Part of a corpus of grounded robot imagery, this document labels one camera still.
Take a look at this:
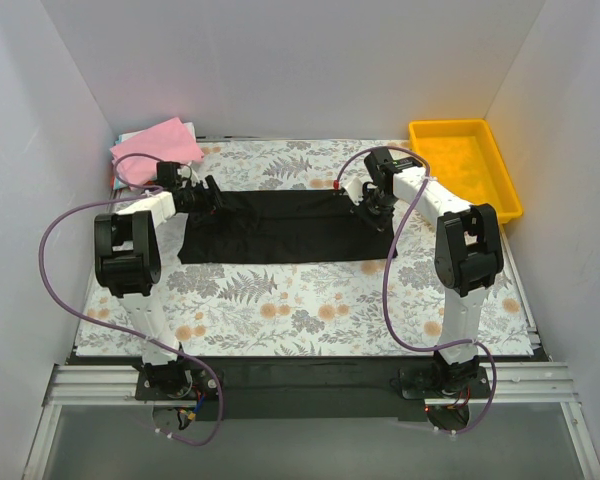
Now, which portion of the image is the black t-shirt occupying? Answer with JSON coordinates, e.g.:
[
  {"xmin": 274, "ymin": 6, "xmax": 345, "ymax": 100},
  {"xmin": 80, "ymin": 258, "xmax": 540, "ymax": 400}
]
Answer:
[{"xmin": 178, "ymin": 190, "xmax": 394, "ymax": 265}]

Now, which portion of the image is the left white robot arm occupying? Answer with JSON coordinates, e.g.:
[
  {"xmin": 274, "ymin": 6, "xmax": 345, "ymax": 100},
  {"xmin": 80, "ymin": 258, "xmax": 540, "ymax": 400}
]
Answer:
[{"xmin": 94, "ymin": 162, "xmax": 222, "ymax": 367}]

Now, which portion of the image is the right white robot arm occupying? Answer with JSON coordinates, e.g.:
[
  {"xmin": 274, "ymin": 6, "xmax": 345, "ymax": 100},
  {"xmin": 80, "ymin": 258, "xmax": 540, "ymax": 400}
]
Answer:
[{"xmin": 345, "ymin": 147, "xmax": 504, "ymax": 398}]

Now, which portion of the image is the pink folded t-shirt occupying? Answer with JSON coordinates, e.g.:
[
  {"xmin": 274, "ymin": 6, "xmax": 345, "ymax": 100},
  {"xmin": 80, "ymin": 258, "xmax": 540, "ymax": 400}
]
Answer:
[{"xmin": 113, "ymin": 117, "xmax": 204, "ymax": 185}]

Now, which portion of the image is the teal folded t-shirt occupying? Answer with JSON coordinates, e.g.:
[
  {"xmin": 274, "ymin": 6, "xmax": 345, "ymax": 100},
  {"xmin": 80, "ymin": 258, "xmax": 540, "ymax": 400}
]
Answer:
[{"xmin": 110, "ymin": 134, "xmax": 126, "ymax": 191}]

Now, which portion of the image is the yellow plastic tray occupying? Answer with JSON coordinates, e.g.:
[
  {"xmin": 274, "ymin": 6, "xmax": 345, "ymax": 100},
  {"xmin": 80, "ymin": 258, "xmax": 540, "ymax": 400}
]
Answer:
[{"xmin": 408, "ymin": 119, "xmax": 523, "ymax": 225}]

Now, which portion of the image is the floral patterned table mat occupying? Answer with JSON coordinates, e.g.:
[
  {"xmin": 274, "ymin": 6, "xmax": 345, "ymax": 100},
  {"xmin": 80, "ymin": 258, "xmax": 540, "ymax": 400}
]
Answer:
[{"xmin": 74, "ymin": 138, "xmax": 535, "ymax": 359}]

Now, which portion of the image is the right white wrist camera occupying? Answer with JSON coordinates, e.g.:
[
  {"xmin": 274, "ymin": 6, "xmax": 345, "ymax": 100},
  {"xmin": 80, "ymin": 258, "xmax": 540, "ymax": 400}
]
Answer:
[{"xmin": 333, "ymin": 178, "xmax": 364, "ymax": 205}]

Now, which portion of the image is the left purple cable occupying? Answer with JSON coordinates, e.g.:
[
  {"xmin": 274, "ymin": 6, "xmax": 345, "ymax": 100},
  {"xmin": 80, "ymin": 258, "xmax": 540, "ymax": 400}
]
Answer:
[{"xmin": 38, "ymin": 153, "xmax": 226, "ymax": 447}]

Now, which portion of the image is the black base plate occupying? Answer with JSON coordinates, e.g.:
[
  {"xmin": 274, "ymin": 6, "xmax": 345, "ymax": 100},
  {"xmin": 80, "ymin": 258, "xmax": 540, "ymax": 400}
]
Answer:
[{"xmin": 135, "ymin": 356, "xmax": 491, "ymax": 428}]

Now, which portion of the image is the aluminium frame rail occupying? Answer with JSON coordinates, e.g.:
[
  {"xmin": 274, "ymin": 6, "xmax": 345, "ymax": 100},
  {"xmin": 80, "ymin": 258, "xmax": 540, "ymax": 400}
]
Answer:
[{"xmin": 44, "ymin": 357, "xmax": 578, "ymax": 405}]

